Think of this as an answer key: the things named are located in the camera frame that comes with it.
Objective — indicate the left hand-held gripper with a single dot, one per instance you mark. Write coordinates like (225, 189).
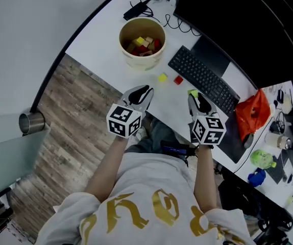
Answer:
(123, 121)

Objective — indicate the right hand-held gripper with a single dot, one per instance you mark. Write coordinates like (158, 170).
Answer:
(209, 130)

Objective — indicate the green block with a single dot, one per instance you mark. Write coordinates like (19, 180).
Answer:
(193, 93)

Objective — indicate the yellow cube block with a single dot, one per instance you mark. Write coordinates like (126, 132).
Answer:
(162, 77)

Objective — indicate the red cube block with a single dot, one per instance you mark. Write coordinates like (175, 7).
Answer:
(178, 80)

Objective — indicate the pile of colourful wooden blocks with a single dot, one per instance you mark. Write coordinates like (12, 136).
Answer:
(142, 46)

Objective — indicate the person's right forearm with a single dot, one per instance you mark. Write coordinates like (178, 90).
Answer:
(206, 180)

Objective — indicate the person's left forearm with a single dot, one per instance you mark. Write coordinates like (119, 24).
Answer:
(105, 170)

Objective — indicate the black keyboard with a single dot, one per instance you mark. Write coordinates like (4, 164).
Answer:
(202, 78)

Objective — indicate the beige round bucket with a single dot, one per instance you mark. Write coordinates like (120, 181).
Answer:
(141, 62)

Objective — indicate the person's legs in jeans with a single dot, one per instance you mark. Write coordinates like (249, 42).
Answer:
(159, 131)

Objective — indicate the black mouse pad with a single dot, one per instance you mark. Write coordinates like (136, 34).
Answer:
(233, 144)

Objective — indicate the black device with blue screen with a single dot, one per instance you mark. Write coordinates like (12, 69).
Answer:
(173, 149)

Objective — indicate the orange plastic bag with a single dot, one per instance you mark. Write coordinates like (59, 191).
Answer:
(253, 113)

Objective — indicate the grey computer mouse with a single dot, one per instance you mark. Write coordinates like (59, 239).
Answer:
(248, 141)

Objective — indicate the green drink bottle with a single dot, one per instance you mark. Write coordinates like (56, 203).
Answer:
(261, 158)

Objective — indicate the large black monitor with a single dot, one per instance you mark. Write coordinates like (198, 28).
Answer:
(238, 34)

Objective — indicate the white jar with lid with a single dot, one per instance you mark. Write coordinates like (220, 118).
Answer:
(275, 140)

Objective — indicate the black power adapter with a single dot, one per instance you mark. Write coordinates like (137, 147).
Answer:
(135, 11)

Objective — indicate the person's white printed shirt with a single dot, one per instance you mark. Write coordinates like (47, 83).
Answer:
(149, 182)

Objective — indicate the blue bag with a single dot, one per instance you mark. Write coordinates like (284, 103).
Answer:
(256, 177)

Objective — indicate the black office chair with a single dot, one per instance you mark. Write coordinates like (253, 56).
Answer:
(243, 193)

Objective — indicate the black notebook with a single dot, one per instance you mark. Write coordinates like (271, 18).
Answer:
(276, 170)

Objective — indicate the metal cup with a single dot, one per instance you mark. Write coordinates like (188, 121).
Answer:
(34, 123)

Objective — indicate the frosted glass panel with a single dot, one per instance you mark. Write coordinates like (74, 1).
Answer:
(8, 159)

